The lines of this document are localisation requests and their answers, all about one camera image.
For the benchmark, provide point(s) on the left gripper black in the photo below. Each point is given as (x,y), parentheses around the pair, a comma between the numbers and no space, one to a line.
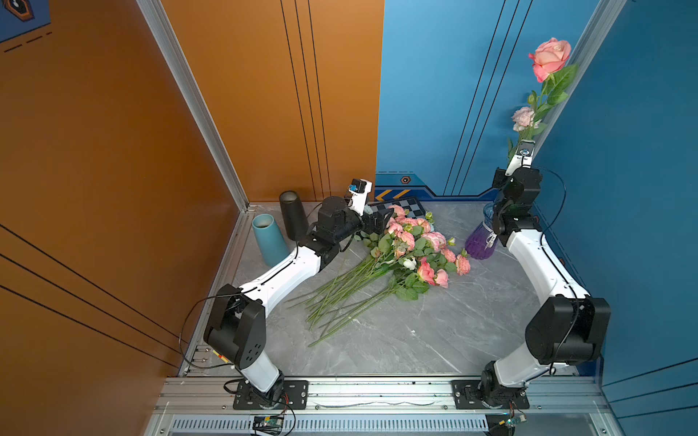
(378,224)

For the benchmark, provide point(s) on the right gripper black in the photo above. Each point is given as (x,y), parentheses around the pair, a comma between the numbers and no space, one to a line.
(500,179)

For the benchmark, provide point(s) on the pale pink carnation stem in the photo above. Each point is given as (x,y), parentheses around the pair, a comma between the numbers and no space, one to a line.
(526,126)

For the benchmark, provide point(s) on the bunch of pink flowers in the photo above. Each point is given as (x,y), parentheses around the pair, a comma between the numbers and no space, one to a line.
(406,259)

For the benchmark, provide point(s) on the pink rose stem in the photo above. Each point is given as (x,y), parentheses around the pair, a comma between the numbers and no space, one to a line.
(552,69)

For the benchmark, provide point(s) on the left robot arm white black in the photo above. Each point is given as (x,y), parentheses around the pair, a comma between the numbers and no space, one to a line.
(236,326)

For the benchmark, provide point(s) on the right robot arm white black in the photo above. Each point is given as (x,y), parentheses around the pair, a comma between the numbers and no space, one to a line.
(570,326)

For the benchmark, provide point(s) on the black cylindrical vase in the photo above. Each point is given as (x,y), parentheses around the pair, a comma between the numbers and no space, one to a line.
(294,216)

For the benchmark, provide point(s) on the teal ceramic vase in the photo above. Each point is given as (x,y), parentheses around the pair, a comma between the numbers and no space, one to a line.
(269,239)

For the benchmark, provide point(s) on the blue purple glass vase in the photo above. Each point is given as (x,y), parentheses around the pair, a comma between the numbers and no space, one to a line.
(481,244)

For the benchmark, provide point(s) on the black white chessboard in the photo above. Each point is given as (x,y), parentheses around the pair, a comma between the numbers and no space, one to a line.
(411,205)

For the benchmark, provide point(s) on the left green circuit board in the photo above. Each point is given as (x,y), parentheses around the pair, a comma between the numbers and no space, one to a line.
(268,425)

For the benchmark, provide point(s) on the green circuit board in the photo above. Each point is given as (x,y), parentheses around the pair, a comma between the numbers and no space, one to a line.
(512,421)
(268,425)

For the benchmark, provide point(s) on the right green circuit board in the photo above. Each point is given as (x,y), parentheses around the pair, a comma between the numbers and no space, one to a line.
(512,421)

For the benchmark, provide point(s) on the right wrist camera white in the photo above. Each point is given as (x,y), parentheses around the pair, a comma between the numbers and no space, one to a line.
(520,155)

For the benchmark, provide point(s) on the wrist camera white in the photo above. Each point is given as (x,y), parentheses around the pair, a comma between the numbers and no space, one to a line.
(359,191)
(520,155)

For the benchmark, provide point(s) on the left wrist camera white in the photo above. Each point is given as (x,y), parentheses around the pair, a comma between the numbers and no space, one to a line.
(359,191)

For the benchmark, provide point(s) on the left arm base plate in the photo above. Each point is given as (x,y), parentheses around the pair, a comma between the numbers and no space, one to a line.
(292,393)

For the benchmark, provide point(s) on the left aluminium corner post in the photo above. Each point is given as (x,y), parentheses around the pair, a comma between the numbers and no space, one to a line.
(161,28)

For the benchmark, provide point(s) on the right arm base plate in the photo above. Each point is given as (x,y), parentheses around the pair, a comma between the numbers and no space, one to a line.
(474,395)

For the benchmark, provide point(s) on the aluminium front rail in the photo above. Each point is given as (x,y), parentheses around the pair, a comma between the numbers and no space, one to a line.
(390,394)

